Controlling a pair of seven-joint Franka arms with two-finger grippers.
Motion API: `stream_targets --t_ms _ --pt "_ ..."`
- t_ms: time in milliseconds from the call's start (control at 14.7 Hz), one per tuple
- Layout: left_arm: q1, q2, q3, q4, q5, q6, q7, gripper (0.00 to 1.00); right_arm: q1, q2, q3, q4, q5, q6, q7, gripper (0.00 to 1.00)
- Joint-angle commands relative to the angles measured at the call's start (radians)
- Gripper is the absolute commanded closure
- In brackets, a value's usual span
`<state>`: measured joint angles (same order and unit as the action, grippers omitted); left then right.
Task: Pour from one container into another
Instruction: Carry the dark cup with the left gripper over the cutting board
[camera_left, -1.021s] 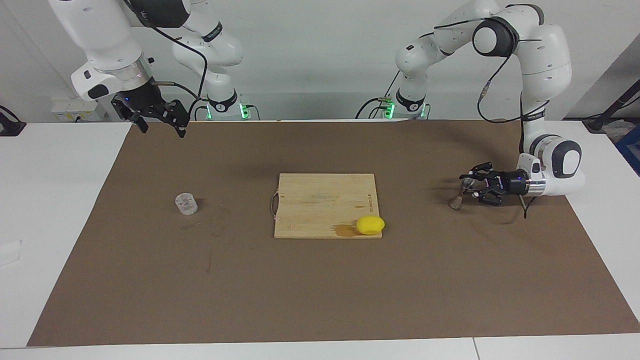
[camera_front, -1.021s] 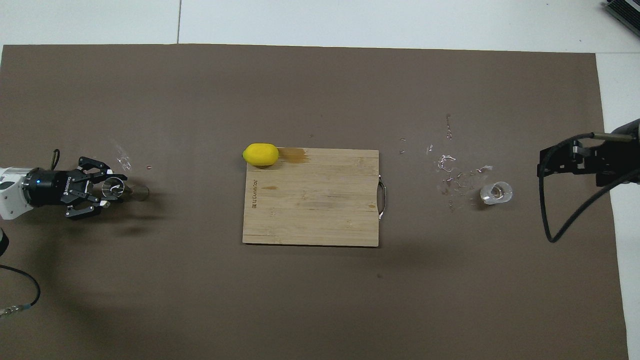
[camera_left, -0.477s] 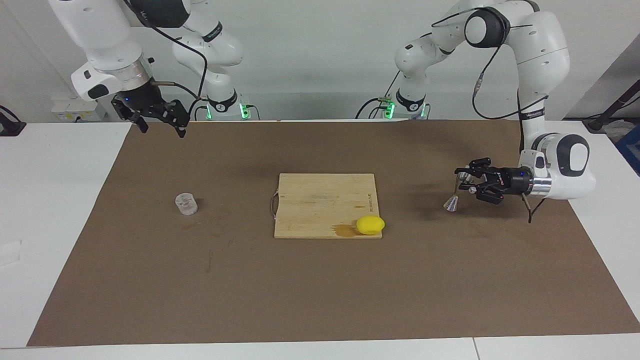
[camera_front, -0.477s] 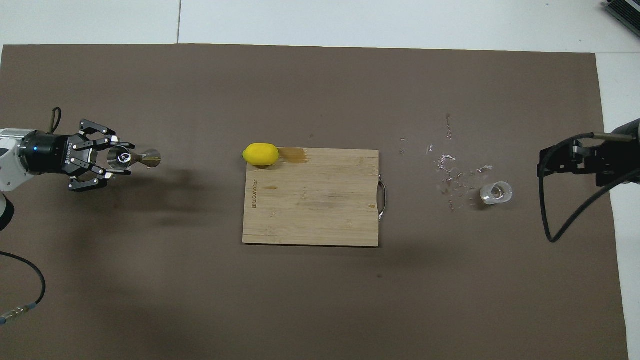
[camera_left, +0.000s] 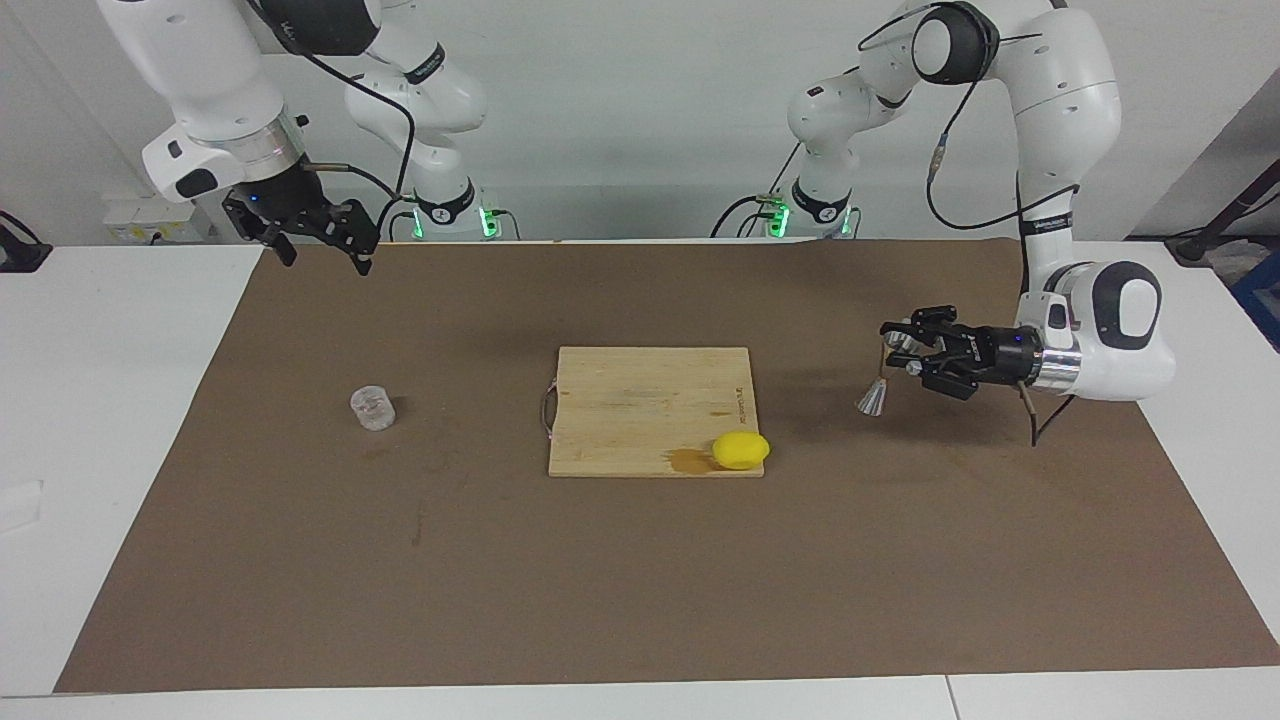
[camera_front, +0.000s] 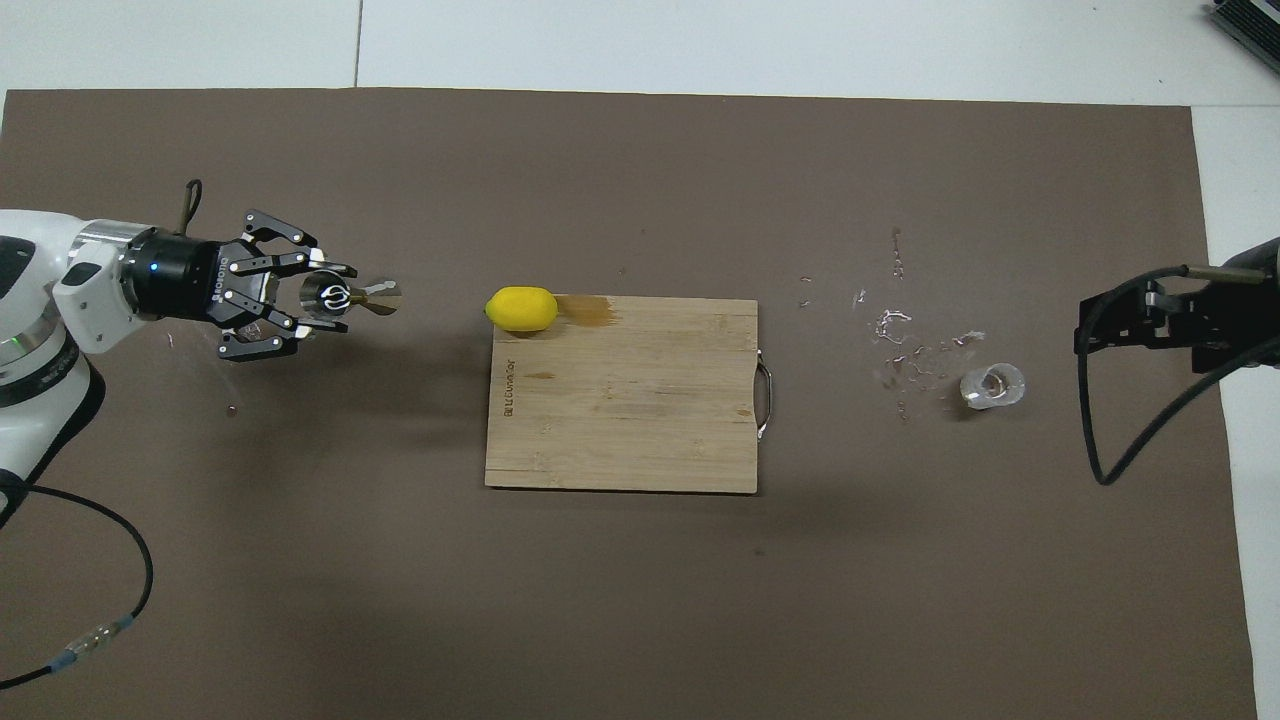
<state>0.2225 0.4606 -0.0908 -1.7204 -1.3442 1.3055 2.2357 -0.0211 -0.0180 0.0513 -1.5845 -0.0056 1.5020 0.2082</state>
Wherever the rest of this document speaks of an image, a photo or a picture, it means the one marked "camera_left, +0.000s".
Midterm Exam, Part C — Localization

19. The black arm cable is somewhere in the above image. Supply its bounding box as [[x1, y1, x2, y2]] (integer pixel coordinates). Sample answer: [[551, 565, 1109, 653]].
[[858, 0, 1081, 448], [250, 0, 419, 201]]

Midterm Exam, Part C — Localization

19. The steel double jigger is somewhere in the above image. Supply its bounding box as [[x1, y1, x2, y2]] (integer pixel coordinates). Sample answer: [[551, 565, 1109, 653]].
[[855, 332, 917, 417]]

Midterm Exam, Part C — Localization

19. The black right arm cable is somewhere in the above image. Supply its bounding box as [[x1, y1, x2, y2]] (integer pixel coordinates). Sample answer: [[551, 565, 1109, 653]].
[[250, 0, 419, 201]]

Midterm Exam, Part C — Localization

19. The black left base cable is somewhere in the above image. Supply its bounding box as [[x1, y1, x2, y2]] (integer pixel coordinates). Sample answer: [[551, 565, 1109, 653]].
[[710, 140, 806, 241]]

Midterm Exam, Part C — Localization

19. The black stand leg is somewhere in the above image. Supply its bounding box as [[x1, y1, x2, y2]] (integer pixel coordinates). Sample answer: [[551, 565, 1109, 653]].
[[1165, 160, 1280, 267]]

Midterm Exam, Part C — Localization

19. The blue box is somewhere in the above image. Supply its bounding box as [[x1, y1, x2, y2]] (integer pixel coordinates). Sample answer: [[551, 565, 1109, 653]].
[[1232, 250, 1280, 353]]

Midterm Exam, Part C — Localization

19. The translucent tape patch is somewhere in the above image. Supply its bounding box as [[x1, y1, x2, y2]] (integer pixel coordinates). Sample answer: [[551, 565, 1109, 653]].
[[0, 480, 46, 534]]

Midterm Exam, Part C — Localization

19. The clear glass cup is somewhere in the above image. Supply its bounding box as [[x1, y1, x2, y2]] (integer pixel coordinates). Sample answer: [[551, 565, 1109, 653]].
[[350, 385, 396, 432]]

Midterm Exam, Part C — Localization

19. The black clamp object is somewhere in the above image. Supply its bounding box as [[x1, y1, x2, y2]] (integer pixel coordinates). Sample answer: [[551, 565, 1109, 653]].
[[0, 210, 53, 273]]

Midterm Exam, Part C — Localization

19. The white wall power strip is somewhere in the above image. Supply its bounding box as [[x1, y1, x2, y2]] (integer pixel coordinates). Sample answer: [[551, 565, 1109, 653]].
[[102, 195, 216, 246]]

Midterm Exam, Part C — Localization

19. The brown table mat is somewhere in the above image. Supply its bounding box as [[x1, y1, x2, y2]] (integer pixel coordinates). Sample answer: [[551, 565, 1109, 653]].
[[55, 238, 1280, 694]]

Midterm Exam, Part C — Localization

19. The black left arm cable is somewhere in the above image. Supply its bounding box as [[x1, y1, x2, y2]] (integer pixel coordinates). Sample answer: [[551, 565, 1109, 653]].
[[858, 0, 1081, 448]]

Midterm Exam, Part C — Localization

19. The wooden cutting board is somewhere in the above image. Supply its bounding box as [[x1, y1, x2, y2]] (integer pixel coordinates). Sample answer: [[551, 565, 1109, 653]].
[[541, 346, 766, 479]]

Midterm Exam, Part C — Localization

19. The yellow lemon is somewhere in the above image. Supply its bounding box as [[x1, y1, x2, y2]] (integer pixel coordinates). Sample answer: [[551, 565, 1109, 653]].
[[712, 431, 772, 471]]

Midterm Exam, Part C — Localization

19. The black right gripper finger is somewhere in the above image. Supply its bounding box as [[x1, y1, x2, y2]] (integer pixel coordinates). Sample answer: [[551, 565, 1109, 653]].
[[257, 214, 299, 267], [329, 196, 383, 276]]

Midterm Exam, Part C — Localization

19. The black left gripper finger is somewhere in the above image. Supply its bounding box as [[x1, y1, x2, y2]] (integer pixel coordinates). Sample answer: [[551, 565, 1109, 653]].
[[880, 305, 963, 353], [903, 352, 986, 401]]

